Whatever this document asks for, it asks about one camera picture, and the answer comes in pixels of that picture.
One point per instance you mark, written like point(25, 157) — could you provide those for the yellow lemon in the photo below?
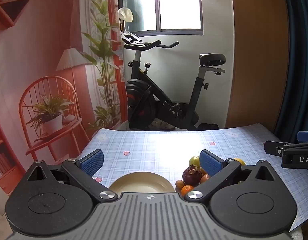
point(238, 161)

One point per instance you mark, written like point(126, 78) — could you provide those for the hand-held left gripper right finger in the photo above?
point(210, 162)

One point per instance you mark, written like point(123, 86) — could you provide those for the black exercise bike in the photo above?
point(144, 100)

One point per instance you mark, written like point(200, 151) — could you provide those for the green round fruit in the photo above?
point(194, 160)

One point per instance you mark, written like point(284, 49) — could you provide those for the wooden wardrobe panel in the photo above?
point(256, 55)

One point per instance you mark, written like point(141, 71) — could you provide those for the blue checkered tablecloth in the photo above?
point(149, 145)

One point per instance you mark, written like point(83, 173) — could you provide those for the dark blue curtain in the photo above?
point(298, 55)

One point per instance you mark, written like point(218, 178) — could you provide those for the small golden kumquat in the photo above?
point(179, 183)

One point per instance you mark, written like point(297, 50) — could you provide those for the dark purple mangosteen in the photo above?
point(192, 176)

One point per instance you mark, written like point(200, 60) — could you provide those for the window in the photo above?
point(179, 5)

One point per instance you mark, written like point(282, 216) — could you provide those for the printed room wall backdrop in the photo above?
point(31, 42)

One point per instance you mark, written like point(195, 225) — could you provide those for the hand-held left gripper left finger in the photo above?
point(92, 161)

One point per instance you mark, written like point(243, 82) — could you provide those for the black bag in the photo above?
point(208, 126)

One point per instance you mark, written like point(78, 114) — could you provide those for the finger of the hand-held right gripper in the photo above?
point(273, 148)
point(306, 136)

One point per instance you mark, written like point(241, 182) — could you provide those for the cream round plate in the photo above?
point(141, 182)

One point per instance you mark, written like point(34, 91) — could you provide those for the white crumpled cloth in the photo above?
point(125, 13)

